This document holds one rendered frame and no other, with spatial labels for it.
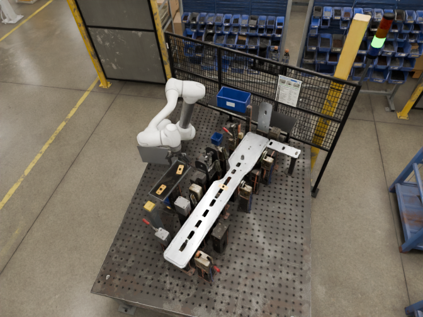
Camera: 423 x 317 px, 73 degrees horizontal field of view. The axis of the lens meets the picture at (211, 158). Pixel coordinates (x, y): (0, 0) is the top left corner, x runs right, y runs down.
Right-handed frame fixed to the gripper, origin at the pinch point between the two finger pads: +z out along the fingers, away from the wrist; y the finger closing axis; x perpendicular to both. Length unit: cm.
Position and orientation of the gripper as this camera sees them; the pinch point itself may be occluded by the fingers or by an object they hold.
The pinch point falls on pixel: (179, 165)
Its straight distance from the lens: 221.4
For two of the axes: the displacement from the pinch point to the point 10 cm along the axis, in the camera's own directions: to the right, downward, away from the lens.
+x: 2.2, -7.6, 6.1
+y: 9.7, 1.4, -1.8
